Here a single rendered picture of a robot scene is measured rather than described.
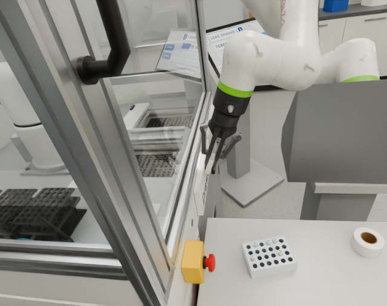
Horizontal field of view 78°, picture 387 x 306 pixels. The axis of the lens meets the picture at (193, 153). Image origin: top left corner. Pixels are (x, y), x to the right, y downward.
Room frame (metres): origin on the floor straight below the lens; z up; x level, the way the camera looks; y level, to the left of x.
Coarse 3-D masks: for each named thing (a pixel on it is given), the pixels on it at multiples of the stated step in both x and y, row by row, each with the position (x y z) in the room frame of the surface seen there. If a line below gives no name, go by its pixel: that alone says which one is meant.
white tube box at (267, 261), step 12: (264, 240) 0.41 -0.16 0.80; (252, 252) 0.38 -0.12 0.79; (264, 252) 0.38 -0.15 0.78; (276, 252) 0.37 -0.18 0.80; (288, 252) 0.36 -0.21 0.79; (252, 264) 0.35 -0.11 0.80; (264, 264) 0.34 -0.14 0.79; (276, 264) 0.33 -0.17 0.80; (288, 264) 0.33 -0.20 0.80; (252, 276) 0.33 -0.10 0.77
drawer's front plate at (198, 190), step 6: (204, 156) 0.68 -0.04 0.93; (204, 162) 0.65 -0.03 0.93; (198, 168) 0.62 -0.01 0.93; (204, 168) 0.64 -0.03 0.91; (198, 174) 0.59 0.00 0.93; (204, 174) 0.62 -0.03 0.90; (198, 180) 0.56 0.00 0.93; (204, 180) 0.61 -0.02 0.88; (198, 186) 0.53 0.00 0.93; (204, 186) 0.59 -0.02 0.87; (198, 192) 0.51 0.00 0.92; (204, 192) 0.58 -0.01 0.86; (198, 198) 0.51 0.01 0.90; (198, 204) 0.51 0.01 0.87; (204, 204) 0.55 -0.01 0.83; (198, 210) 0.52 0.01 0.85
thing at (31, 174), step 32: (0, 64) 0.23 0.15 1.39; (0, 96) 0.24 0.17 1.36; (0, 128) 0.24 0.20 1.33; (32, 128) 0.23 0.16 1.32; (0, 160) 0.25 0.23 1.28; (32, 160) 0.24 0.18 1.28; (0, 192) 0.26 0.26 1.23; (32, 192) 0.25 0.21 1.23; (64, 192) 0.24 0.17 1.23; (0, 224) 0.27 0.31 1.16; (32, 224) 0.26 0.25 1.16; (64, 224) 0.24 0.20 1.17; (96, 224) 0.23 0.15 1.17
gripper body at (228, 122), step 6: (216, 114) 0.58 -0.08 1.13; (222, 114) 0.57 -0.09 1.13; (210, 120) 0.61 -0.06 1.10; (216, 120) 0.58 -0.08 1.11; (222, 120) 0.57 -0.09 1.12; (228, 120) 0.56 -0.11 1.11; (234, 120) 0.57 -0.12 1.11; (210, 126) 0.60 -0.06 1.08; (216, 126) 0.60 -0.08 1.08; (222, 126) 0.59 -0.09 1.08; (228, 126) 0.57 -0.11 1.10; (234, 126) 0.58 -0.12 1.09; (222, 132) 0.60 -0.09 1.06; (228, 132) 0.59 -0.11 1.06; (234, 132) 0.59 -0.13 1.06
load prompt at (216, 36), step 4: (244, 24) 1.65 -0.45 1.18; (232, 28) 1.60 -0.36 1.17; (236, 28) 1.61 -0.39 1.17; (240, 28) 1.62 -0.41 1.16; (244, 28) 1.63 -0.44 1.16; (216, 32) 1.54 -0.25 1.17; (220, 32) 1.55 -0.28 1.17; (224, 32) 1.56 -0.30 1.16; (228, 32) 1.57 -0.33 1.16; (232, 32) 1.58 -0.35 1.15; (236, 32) 1.59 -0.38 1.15; (208, 36) 1.51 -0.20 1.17; (212, 36) 1.51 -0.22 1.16; (216, 36) 1.52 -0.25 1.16; (220, 36) 1.53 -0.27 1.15; (224, 36) 1.54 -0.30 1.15; (228, 36) 1.55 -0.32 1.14; (212, 40) 1.50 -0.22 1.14; (216, 40) 1.50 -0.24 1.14
